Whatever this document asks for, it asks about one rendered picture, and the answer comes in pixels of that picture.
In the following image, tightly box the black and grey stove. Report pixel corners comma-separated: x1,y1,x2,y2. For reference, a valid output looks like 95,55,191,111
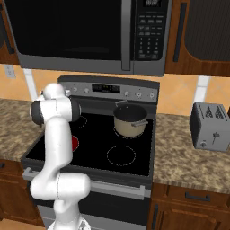
21,75,161,230

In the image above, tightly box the black and grey microwave oven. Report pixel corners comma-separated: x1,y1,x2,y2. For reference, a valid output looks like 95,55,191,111
2,0,174,77

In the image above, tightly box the grey toaster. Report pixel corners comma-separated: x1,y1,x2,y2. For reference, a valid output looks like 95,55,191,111
189,102,230,153

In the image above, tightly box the brown wooden drawer front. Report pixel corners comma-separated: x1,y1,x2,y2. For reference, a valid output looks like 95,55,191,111
0,158,25,178
165,183,230,209

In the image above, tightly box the brown cupboard door dark panel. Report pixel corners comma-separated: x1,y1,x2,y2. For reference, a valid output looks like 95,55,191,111
0,0,21,66
164,0,230,78

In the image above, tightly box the brown wooden cupboard door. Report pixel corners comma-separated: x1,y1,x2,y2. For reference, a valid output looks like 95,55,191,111
146,199,230,230
0,175,46,227

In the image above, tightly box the beige pot with handles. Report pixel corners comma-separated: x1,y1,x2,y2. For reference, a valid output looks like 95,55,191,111
112,100,149,138

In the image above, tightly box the grey oven door handle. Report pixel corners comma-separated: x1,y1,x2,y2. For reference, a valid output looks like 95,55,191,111
22,167,152,200

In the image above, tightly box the grey microwave door handle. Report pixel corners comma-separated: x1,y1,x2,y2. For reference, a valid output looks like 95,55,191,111
120,0,133,72

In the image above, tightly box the black cupboard handle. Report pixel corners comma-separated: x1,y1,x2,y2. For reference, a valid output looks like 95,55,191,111
172,2,189,63
0,11,15,56
151,203,159,230

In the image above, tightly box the white wall socket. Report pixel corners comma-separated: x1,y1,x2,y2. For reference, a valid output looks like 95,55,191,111
3,64,17,80

